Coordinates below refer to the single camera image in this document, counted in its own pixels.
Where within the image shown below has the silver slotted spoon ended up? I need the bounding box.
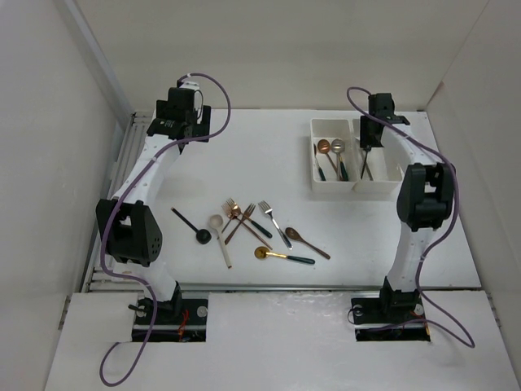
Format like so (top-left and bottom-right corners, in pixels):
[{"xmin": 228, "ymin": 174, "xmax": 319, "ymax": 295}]
[{"xmin": 331, "ymin": 138, "xmax": 348, "ymax": 182}]

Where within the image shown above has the copper long spoon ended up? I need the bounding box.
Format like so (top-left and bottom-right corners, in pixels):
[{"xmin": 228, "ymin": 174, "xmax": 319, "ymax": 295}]
[{"xmin": 317, "ymin": 138, "xmax": 341, "ymax": 180}]

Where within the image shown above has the gold spoon green handle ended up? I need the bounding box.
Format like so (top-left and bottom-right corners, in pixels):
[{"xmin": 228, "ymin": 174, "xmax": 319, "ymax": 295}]
[
  {"xmin": 254, "ymin": 246, "xmax": 316, "ymax": 265},
  {"xmin": 313, "ymin": 143, "xmax": 326, "ymax": 182}
]

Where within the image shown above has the silver fork dark handle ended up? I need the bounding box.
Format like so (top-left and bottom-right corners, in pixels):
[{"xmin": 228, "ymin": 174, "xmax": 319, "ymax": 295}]
[{"xmin": 258, "ymin": 200, "xmax": 293, "ymax": 250}]

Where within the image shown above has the brown wooden spoon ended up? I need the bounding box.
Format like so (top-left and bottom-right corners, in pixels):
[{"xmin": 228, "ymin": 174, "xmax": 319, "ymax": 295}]
[{"xmin": 285, "ymin": 227, "xmax": 331, "ymax": 260}]

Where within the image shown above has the black fork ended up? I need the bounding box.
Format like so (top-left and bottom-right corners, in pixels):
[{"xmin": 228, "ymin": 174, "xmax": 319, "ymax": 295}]
[{"xmin": 360, "ymin": 147, "xmax": 371, "ymax": 178}]

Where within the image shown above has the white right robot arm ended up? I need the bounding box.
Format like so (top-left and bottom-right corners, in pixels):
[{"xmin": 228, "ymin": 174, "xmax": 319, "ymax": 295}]
[{"xmin": 352, "ymin": 93, "xmax": 454, "ymax": 325}]

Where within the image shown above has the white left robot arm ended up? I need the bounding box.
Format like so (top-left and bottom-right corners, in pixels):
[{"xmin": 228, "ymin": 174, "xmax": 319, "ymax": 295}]
[{"xmin": 95, "ymin": 81, "xmax": 211, "ymax": 323}]

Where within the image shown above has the white fork container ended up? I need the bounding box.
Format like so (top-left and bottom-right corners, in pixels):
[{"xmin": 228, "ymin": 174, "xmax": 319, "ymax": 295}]
[{"xmin": 352, "ymin": 119, "xmax": 403, "ymax": 194}]

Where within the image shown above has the white spoon container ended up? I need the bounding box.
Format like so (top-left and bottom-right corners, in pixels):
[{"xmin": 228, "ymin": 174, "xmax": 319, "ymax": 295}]
[{"xmin": 309, "ymin": 118, "xmax": 360, "ymax": 195}]

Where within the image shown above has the copper fork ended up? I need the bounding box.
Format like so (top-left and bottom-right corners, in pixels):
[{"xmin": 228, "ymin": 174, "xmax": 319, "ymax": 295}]
[{"xmin": 221, "ymin": 198, "xmax": 241, "ymax": 232}]

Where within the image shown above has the small copper spoon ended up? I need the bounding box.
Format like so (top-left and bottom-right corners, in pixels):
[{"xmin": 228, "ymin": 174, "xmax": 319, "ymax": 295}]
[{"xmin": 225, "ymin": 204, "xmax": 273, "ymax": 250}]

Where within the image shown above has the white ceramic spoon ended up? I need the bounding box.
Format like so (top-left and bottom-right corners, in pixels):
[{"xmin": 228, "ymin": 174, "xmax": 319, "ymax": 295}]
[{"xmin": 208, "ymin": 214, "xmax": 232, "ymax": 269}]

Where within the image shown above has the black ladle spoon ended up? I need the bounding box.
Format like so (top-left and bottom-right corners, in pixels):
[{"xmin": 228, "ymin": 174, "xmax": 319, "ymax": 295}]
[{"xmin": 171, "ymin": 208, "xmax": 212, "ymax": 245}]

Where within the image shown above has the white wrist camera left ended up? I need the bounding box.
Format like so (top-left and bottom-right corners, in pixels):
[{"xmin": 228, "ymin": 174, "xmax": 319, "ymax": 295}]
[{"xmin": 177, "ymin": 77, "xmax": 200, "ymax": 91}]

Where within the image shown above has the gold fork green handle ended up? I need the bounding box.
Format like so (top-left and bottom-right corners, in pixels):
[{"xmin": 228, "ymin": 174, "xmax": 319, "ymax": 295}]
[{"xmin": 245, "ymin": 217, "xmax": 273, "ymax": 239}]

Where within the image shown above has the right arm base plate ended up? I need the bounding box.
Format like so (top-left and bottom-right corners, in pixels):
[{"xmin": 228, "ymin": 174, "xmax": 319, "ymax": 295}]
[{"xmin": 351, "ymin": 288, "xmax": 431, "ymax": 342}]

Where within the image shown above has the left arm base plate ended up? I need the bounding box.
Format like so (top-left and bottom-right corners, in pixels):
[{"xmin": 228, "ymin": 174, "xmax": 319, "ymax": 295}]
[{"xmin": 129, "ymin": 298, "xmax": 208, "ymax": 343}]

